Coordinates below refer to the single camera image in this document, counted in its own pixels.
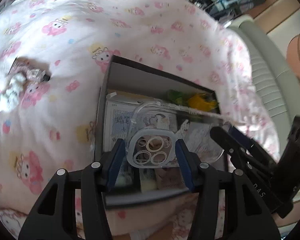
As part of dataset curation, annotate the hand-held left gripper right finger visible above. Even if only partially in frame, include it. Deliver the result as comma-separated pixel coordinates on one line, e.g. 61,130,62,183
175,139,282,240

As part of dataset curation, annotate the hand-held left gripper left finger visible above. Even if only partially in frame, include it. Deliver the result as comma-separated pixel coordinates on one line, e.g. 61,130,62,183
18,138,127,240

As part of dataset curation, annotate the clear phone case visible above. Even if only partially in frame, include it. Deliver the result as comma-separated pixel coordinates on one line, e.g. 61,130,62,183
126,101,240,168

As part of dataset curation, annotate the pale yellow block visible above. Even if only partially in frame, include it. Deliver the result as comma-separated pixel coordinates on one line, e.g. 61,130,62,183
139,167,158,193

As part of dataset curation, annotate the pink cartoon printed blanket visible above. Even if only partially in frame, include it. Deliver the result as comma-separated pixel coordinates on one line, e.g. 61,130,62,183
0,0,280,240

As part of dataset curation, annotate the grey ribbed chair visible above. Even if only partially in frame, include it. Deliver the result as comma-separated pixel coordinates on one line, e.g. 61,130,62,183
225,15,300,140

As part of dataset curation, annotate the black cardboard box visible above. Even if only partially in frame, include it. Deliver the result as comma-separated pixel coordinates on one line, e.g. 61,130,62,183
94,55,228,210

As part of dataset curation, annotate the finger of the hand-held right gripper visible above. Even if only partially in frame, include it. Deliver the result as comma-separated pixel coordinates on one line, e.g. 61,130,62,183
210,127,275,181
228,126,281,172

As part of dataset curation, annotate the pink printed packet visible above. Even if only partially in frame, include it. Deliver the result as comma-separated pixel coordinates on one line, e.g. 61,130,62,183
155,166,188,190

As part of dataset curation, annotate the white fluffy plush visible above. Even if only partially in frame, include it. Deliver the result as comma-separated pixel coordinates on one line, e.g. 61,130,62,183
0,72,27,112

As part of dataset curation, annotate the green and yellow toy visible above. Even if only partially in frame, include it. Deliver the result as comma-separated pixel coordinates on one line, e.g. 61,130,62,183
166,89,219,110

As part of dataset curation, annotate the person's leg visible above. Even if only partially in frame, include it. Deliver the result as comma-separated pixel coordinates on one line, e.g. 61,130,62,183
286,27,300,98

